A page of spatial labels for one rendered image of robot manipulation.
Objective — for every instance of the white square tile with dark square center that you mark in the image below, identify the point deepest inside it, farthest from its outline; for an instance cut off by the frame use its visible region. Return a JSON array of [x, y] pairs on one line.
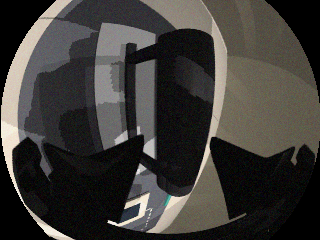
[[134, 209]]

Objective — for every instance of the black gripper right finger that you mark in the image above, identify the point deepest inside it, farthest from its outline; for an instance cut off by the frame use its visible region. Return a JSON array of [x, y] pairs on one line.
[[242, 174]]

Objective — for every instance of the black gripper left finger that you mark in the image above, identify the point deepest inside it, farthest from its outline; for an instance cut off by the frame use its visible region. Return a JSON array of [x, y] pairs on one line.
[[106, 176]]

